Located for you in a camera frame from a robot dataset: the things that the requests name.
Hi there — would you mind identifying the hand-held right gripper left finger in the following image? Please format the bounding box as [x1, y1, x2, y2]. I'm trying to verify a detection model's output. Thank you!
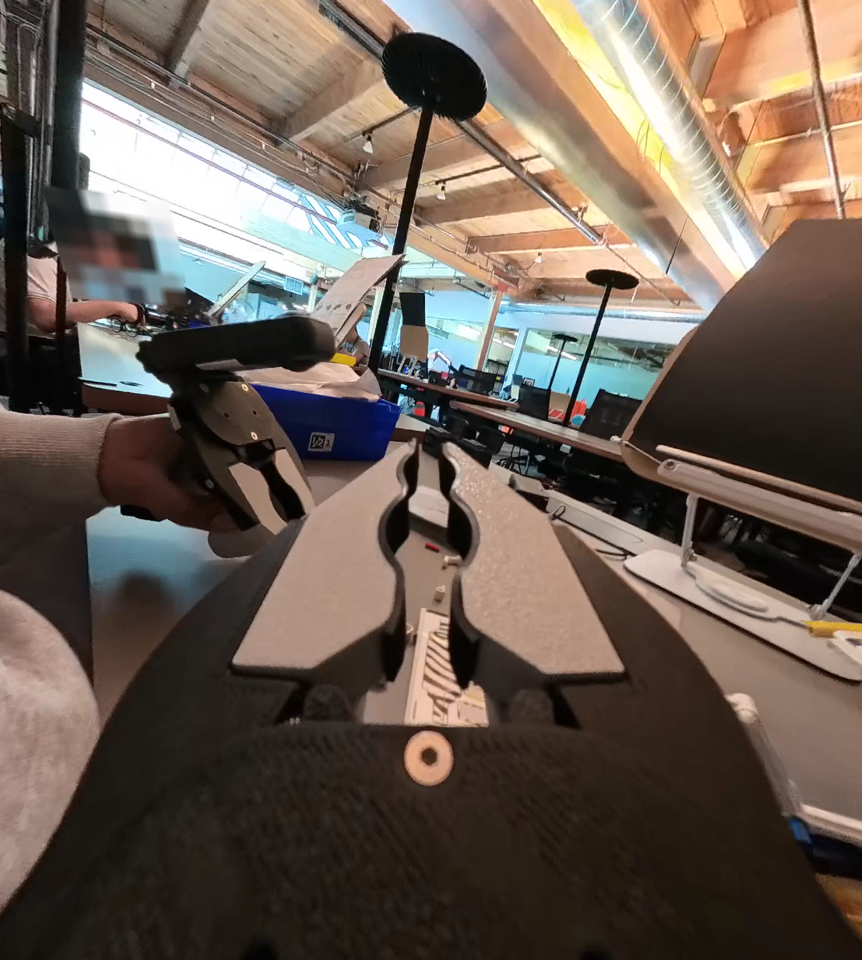
[232, 441, 422, 687]

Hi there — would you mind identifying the large blue storage bin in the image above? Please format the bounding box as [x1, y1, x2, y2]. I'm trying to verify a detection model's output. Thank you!
[247, 381, 403, 463]

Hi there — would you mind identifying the person's grey hoodie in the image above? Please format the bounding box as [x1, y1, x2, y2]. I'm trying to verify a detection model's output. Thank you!
[0, 581, 102, 957]

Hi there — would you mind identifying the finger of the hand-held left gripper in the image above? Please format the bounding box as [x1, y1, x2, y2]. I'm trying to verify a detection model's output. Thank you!
[208, 527, 287, 561]
[209, 442, 316, 535]

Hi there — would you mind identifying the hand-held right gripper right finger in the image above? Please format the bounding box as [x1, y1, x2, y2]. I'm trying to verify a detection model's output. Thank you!
[438, 442, 627, 687]

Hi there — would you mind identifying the brown wooden desk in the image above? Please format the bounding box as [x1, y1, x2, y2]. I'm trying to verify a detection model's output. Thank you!
[449, 397, 627, 462]

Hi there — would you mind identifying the black monitor on stand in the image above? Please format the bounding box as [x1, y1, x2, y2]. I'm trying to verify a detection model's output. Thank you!
[620, 216, 862, 520]

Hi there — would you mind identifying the zebra sticker sheet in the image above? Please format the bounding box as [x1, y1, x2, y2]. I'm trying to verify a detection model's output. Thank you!
[404, 607, 492, 727]

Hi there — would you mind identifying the light wooden desk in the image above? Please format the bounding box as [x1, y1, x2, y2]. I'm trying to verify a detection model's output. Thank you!
[77, 322, 173, 415]

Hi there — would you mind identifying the tan picture board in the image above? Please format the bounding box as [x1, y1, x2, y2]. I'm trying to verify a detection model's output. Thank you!
[312, 253, 407, 348]

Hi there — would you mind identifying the person's left hand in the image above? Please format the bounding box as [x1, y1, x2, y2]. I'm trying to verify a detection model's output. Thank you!
[97, 412, 241, 535]

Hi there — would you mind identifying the person's left forearm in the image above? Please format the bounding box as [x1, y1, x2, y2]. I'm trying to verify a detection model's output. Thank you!
[0, 390, 126, 571]

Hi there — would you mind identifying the tall black floor lamp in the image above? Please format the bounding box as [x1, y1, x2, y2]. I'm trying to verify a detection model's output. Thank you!
[365, 32, 489, 376]

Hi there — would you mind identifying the black monitor on pole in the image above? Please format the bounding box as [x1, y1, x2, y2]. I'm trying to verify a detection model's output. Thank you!
[0, 0, 89, 415]

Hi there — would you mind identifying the white metal stand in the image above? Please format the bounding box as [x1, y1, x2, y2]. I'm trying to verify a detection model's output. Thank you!
[622, 441, 862, 684]

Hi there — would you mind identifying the black mesh office chair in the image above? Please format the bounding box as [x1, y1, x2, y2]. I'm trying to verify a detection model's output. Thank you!
[596, 390, 642, 440]

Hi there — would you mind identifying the silver ventilation duct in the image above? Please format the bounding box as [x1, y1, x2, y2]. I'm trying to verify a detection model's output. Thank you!
[393, 0, 770, 297]

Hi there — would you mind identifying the black upright panel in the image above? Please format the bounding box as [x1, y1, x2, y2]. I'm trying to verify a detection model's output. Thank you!
[398, 292, 429, 354]

